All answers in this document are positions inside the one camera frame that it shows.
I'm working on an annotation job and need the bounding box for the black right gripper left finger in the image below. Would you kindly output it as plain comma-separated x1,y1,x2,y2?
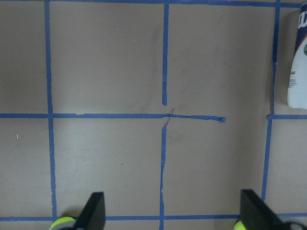
74,192,106,230

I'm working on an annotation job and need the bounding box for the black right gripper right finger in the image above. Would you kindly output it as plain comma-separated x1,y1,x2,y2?
240,189,288,230

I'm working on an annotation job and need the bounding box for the white tennis ball can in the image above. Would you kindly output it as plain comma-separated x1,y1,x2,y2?
287,1,307,109

